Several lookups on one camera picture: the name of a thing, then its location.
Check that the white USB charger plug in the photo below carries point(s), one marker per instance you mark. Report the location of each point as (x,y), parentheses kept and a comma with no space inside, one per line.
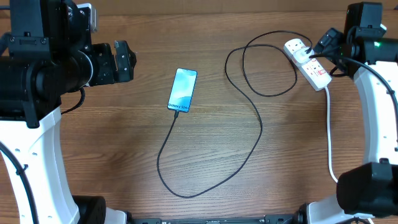
(302,55)

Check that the white power strip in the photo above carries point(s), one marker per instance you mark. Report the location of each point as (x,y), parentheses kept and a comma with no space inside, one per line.
(313,71)

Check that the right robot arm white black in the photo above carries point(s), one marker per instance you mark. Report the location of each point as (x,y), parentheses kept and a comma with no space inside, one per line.
(363,53)

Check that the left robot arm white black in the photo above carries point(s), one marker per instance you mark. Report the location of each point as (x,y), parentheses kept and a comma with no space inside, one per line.
(49,53)

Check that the blue Samsung Galaxy smartphone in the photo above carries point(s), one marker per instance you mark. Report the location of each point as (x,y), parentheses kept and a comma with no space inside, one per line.
(182,90)

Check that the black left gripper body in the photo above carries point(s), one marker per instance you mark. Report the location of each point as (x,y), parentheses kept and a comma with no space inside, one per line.
(104,65)

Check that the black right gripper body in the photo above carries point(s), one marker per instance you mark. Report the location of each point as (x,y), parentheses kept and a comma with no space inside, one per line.
(330,45)

